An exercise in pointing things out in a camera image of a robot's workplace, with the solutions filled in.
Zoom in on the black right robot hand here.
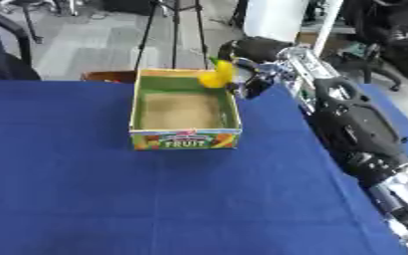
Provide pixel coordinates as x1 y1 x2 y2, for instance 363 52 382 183
216 36 297 101

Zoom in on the yellow toy banana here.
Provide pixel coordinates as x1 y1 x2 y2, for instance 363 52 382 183
197 56 238 90

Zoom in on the cardboard box with green inside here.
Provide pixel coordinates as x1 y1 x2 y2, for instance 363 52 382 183
127 68 245 152

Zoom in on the white upright panel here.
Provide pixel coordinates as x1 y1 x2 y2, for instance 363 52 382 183
242 0 347 58

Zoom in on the black office chair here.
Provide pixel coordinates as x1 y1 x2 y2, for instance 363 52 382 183
334 0 408 93

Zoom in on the brown wooden crate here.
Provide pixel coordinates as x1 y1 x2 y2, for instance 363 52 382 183
79 70 140 85

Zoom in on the black camera tripod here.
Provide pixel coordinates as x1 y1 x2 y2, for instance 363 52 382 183
130 0 211 72

